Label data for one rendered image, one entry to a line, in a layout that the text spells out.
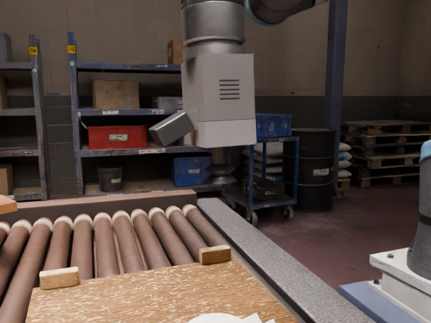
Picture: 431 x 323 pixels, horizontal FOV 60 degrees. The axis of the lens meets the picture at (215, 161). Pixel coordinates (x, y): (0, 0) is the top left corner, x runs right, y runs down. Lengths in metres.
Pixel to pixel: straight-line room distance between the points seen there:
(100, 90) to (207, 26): 4.02
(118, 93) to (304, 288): 3.96
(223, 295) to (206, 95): 0.33
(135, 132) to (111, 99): 0.46
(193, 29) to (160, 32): 4.74
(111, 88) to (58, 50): 0.94
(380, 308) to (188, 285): 0.34
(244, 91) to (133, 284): 0.38
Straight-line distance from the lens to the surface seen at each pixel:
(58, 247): 0.89
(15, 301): 0.71
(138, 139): 4.45
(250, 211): 3.62
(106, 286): 0.66
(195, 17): 0.45
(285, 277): 0.73
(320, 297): 0.67
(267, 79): 5.61
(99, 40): 5.10
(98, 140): 4.42
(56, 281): 0.67
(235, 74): 0.43
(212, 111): 0.42
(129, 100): 4.50
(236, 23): 0.45
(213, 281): 0.65
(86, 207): 1.11
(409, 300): 0.76
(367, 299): 0.79
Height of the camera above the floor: 1.24
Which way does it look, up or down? 10 degrees down
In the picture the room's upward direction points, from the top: straight up
